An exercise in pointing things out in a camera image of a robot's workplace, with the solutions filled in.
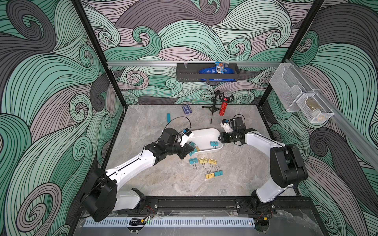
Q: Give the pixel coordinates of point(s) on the right aluminium wall rail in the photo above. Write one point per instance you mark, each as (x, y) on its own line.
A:
(368, 150)

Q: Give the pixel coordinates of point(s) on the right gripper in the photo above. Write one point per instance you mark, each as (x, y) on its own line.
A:
(226, 137)

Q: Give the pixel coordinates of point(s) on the black microphone tripod stand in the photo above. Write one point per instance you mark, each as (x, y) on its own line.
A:
(213, 107)

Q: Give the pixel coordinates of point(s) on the black corner frame post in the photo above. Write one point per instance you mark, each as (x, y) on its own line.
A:
(305, 25)

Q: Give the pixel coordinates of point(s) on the yellow binder clip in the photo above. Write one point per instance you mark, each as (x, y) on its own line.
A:
(209, 174)
(203, 162)
(212, 163)

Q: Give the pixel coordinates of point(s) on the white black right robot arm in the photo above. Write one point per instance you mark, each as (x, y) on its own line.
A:
(287, 167)

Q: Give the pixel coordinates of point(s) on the blue package in shelf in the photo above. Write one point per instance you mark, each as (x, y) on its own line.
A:
(213, 70)

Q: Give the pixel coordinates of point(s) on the clear plastic wall bin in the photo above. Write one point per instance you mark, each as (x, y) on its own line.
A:
(286, 83)

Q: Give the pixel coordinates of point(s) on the red glitter microphone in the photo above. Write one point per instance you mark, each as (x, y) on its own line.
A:
(225, 98)

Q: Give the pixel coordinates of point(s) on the blue card box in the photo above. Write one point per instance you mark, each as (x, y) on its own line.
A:
(186, 109)

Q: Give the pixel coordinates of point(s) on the small clear wall bin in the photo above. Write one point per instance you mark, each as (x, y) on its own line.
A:
(314, 108)

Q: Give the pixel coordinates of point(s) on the white plastic storage box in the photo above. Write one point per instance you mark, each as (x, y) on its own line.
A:
(202, 139)

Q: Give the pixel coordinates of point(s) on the aluminium wall rail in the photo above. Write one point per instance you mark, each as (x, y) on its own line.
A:
(186, 63)
(368, 150)

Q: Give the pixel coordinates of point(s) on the black left corner post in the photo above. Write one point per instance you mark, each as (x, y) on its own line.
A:
(91, 34)

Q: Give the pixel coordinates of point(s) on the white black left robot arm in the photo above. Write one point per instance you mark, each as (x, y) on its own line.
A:
(101, 194)

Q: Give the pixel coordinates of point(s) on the teal binder clip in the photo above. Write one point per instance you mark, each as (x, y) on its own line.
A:
(194, 148)
(193, 162)
(217, 172)
(214, 144)

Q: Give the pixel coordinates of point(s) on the black wall shelf basket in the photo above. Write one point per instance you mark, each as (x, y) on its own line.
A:
(190, 73)

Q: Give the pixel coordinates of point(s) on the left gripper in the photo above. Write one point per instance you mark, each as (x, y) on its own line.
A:
(184, 150)

